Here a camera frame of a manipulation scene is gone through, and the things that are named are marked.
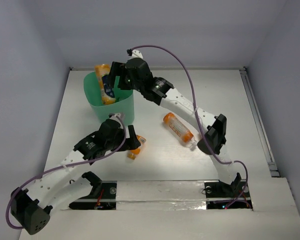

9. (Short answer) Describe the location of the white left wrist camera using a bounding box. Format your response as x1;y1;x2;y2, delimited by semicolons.
109;113;124;125

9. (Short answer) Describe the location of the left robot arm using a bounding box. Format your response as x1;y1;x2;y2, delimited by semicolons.
8;114;141;235

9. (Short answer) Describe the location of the green plastic bin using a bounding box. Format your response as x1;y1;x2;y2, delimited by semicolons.
83;72;135;126

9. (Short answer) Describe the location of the orange label clear bottle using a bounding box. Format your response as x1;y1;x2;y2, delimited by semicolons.
163;112;197;151

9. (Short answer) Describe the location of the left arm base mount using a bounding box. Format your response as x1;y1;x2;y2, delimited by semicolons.
68;181;117;211

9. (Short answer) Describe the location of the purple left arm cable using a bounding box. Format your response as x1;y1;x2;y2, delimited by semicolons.
5;113;128;230

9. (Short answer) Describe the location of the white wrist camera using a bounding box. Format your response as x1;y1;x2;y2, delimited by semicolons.
109;113;124;125
127;49;144;61

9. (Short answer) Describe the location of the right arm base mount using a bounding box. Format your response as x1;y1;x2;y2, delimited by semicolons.
201;181;253;210

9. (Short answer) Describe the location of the blue label orange bottle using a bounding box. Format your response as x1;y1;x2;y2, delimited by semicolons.
94;64;116;105

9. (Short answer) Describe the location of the small orange bottle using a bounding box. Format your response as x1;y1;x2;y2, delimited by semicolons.
127;135;147;160

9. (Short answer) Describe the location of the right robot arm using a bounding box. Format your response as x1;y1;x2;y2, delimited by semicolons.
108;57;242;198

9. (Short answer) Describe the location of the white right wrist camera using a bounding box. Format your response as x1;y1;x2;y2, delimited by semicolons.
127;49;144;61

